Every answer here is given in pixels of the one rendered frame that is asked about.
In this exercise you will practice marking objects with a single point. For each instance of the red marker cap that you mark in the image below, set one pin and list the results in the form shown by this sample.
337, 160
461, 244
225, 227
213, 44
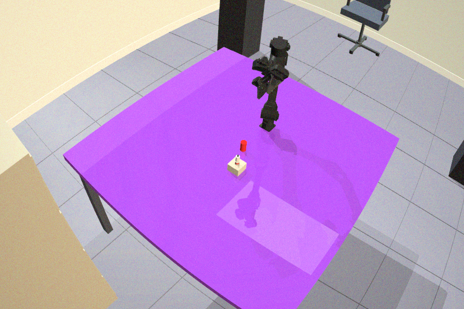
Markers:
243, 145

